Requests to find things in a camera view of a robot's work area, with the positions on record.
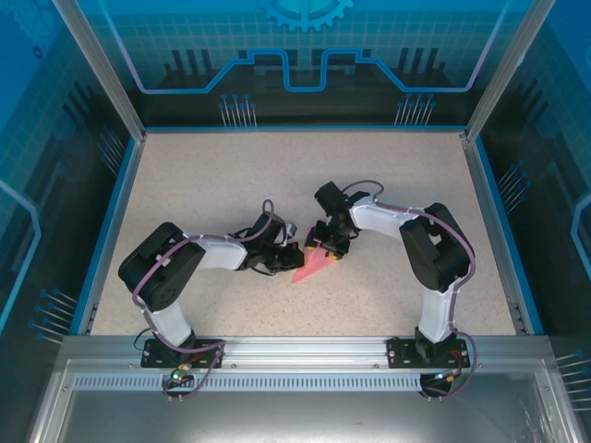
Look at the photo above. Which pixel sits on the pink square paper sheet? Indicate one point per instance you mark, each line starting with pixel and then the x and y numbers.
pixel 309 270

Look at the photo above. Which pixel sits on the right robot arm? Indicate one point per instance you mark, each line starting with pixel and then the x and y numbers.
pixel 378 221

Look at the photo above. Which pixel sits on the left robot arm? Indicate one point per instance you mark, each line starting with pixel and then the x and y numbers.
pixel 221 251

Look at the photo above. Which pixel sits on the blue table edge strip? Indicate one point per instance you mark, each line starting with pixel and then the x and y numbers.
pixel 104 240
pixel 527 295

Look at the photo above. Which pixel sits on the blue circuit print panel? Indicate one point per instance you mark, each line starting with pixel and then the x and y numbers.
pixel 37 138
pixel 554 161

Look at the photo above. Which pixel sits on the blue gear print panel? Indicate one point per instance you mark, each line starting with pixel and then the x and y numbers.
pixel 184 27

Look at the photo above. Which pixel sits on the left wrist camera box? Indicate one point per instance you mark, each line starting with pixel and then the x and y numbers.
pixel 289 230

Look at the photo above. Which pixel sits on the aluminium mounting rail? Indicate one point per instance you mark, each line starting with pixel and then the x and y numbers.
pixel 305 350

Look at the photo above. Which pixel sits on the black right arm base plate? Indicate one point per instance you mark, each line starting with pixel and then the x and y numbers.
pixel 399 355

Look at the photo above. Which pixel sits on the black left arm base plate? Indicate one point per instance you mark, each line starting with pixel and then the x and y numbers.
pixel 150 360

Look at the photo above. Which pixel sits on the aluminium frame post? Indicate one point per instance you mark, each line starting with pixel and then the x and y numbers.
pixel 99 69
pixel 508 69

